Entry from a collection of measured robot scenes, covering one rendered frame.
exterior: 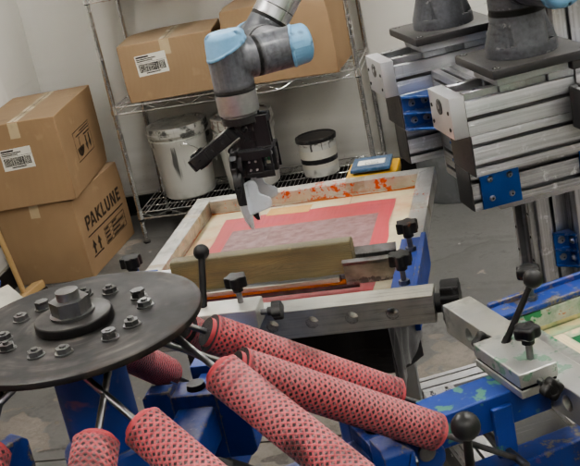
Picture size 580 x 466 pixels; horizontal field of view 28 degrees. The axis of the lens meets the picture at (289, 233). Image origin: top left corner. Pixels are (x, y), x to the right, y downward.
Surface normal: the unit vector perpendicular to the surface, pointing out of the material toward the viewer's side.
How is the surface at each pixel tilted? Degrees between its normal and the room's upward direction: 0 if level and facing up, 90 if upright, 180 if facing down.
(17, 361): 0
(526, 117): 90
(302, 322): 90
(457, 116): 90
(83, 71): 90
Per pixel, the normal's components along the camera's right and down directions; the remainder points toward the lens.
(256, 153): -0.17, 0.36
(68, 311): 0.14, 0.30
